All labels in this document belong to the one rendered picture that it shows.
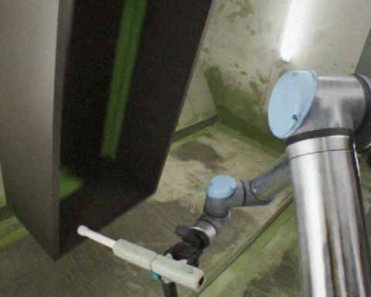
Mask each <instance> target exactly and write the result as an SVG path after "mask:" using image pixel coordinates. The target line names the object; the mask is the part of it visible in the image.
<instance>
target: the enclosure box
mask: <svg viewBox="0 0 371 297"><path fill-rule="evenodd" d="M215 4H216V0H0V166H1V171H2V180H3V185H4V191H5V200H6V205H7V206H8V207H9V208H10V209H11V211H12V212H13V213H14V214H15V216H16V217H17V218H18V220H19V222H21V223H22V224H23V226H24V227H25V228H26V230H27V231H28V232H29V233H30V234H31V235H32V237H34V238H35V239H36V241H37V243H38V244H39V245H40V247H41V248H42V249H43V250H44V251H45V252H46V253H47V254H48V255H49V257H50V258H51V259H52V260H53V262H55V261H57V260H58V259H59V258H61V257H62V256H64V255H65V254H68V253H69V252H70V251H71V250H73V249H75V248H76V247H77V246H78V245H80V244H82V243H83V242H85V241H86V240H87V239H88V238H89V237H87V236H85V235H82V234H79V232H78V230H79V226H81V225H84V226H85V227H88V229H89V230H92V231H93V232H96V233H97V232H99V231H100V230H103V229H104V228H105V227H107V225H109V224H111V223H112V222H115V221H116V220H117V219H119V218H120V217H122V216H123V215H124V214H125V213H127V212H128V211H129V210H132V209H134V208H135V207H136V206H137V205H139V204H140V203H142V202H143V201H145V200H146V199H147V198H149V197H150V196H152V195H153V194H155V193H156V190H157V188H158V183H159V180H160V178H161V175H162V171H163V169H164V165H165V161H166V159H167V156H168V152H169V149H170V146H171V144H172V140H173V137H174V134H175V130H176V127H177V124H178V122H179V118H180V115H181V113H182V108H183V105H184V103H185V100H186V97H187V94H188V91H189V87H190V82H191V79H192V75H193V73H194V70H195V68H196V64H197V62H198V59H199V55H200V50H201V48H202V45H203V42H204V39H205V37H206V33H207V29H208V26H209V22H210V19H211V18H212V14H213V10H214V7H215Z"/></svg>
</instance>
